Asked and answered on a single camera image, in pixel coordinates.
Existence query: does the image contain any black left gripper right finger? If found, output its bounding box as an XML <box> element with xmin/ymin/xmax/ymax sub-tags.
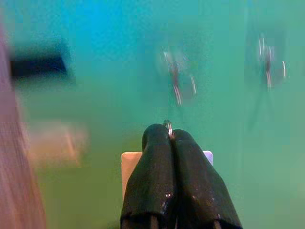
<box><xmin>172</xmin><ymin>128</ymin><xmax>244</xmax><ymax>229</ymax></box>

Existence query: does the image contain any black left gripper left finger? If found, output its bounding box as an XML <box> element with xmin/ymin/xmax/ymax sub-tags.
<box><xmin>120</xmin><ymin>123</ymin><xmax>179</xmax><ymax>229</ymax></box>

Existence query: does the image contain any silver key ring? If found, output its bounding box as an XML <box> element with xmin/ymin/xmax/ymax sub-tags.
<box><xmin>163</xmin><ymin>119</ymin><xmax>174</xmax><ymax>139</ymax></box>

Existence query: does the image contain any green sheet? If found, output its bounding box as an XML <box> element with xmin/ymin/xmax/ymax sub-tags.
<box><xmin>4</xmin><ymin>0</ymin><xmax>305</xmax><ymax>229</ymax></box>

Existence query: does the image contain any white tape piece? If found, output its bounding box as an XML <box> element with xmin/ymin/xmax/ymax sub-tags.
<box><xmin>30</xmin><ymin>123</ymin><xmax>90</xmax><ymax>167</ymax></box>

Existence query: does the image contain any black tape strip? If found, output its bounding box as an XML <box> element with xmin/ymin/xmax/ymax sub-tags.
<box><xmin>9</xmin><ymin>54</ymin><xmax>69</xmax><ymax>78</ymax></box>

